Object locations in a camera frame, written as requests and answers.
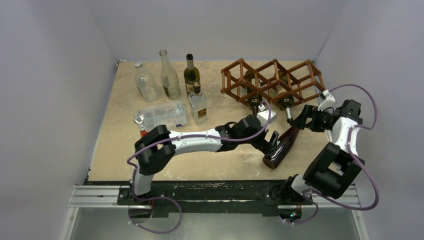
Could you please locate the red wine bottle gold cap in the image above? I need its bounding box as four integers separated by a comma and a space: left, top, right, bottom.
262, 126, 300, 169

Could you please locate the clear bottle black cap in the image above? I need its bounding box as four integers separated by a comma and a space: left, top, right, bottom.
188, 81, 208, 126

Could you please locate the dark bottle silver cap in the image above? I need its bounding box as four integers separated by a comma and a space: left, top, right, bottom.
183, 53, 200, 96

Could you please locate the clear glass bottle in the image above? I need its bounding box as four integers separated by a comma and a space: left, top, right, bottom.
159, 49, 181, 100
134, 61, 160, 102

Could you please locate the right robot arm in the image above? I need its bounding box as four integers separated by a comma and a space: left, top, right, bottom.
263, 99, 363, 204

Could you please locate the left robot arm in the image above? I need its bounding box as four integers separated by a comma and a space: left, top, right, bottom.
129, 111, 279, 205

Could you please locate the green bottle silver neck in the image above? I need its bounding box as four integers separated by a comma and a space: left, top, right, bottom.
275, 70, 294, 123

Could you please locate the wooden wine rack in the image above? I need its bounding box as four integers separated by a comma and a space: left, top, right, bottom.
220, 58, 326, 110

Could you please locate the dark bottle black cap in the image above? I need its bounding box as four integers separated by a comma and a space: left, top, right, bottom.
245, 70, 263, 116

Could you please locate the clear plastic screw box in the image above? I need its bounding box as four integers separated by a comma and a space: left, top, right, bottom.
138, 100, 188, 132

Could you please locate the red adjustable wrench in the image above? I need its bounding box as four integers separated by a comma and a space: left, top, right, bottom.
133, 112, 148, 137

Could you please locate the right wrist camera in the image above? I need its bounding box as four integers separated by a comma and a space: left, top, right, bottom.
318, 89, 336, 111

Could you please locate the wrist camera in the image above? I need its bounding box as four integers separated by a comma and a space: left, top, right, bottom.
318, 89, 336, 111
256, 105, 278, 127

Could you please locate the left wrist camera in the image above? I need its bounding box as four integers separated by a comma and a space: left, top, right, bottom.
256, 105, 278, 127

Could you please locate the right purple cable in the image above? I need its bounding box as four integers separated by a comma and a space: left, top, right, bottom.
284, 84, 381, 226

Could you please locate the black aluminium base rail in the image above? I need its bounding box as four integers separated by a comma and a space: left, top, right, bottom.
67, 179, 362, 220

